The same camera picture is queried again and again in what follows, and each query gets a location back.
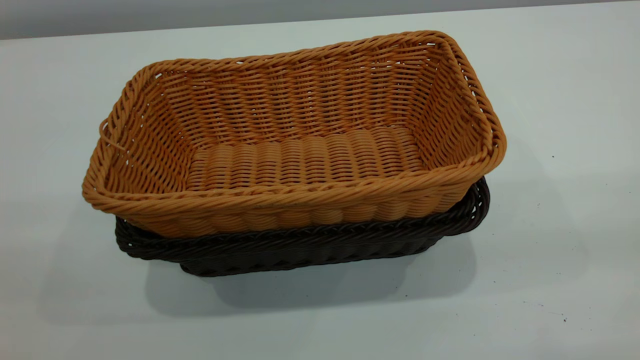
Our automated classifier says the orange wicker basket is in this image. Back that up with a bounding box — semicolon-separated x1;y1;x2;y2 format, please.
81;30;507;239

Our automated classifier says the black wicker basket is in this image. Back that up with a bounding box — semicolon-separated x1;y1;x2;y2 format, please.
114;176;491;278

